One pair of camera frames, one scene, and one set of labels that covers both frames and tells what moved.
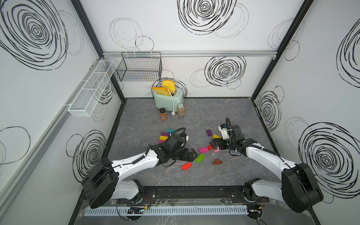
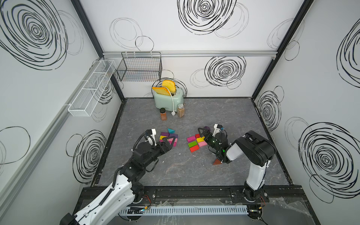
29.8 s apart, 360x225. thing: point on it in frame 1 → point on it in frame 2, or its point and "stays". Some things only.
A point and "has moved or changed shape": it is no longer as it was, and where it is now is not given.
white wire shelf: (86, 100) stays
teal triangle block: (170, 131) stays
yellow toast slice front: (161, 90) stays
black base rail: (219, 195) stays
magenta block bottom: (202, 150) → (191, 138)
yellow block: (215, 136) has moved or changed shape
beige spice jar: (181, 110) stays
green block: (199, 158) → (192, 144)
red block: (186, 166) → (194, 148)
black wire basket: (140, 66) stays
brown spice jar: (163, 116) stays
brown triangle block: (217, 161) stays
